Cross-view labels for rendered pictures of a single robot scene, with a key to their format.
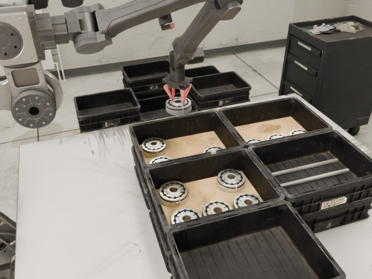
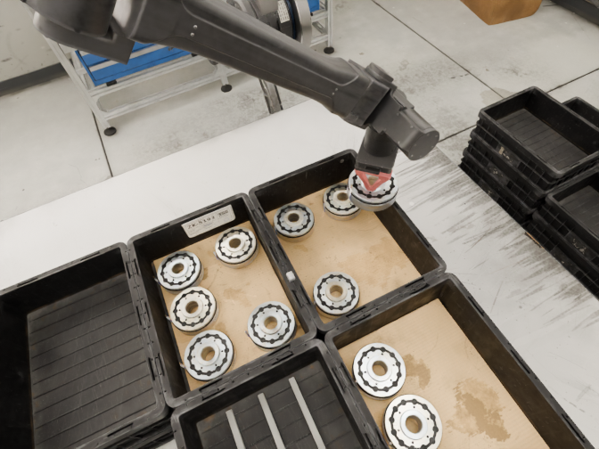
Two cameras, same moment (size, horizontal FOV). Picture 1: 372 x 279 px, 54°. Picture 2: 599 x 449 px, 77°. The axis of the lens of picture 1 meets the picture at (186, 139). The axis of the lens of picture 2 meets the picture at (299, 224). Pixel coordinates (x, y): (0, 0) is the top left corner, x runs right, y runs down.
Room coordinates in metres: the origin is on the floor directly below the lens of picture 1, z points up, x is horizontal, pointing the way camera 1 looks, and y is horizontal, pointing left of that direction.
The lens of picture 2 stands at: (1.10, -0.45, 1.64)
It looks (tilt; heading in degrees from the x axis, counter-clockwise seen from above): 56 degrees down; 88
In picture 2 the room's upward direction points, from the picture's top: 7 degrees counter-clockwise
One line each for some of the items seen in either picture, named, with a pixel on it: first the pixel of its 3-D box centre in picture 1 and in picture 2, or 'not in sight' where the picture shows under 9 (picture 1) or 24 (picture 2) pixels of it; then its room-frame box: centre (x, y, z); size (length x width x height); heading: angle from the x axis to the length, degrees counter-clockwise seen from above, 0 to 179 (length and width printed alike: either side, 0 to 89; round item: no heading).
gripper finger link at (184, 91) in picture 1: (180, 91); (374, 169); (1.28, 0.02, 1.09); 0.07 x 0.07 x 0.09; 63
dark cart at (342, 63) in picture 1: (328, 83); not in sight; (2.65, -1.15, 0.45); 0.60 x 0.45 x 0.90; 109
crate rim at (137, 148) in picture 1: (184, 137); (339, 228); (1.21, 0.01, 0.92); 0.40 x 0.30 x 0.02; 107
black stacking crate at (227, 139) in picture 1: (184, 148); (338, 240); (1.21, 0.01, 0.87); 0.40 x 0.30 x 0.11; 107
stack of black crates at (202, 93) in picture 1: (216, 109); not in sight; (2.38, -0.23, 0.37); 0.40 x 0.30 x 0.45; 109
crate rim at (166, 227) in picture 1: (211, 185); (214, 284); (0.92, -0.08, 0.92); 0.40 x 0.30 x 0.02; 107
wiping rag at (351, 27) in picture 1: (349, 25); not in sight; (2.73, -1.24, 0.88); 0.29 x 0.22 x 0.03; 109
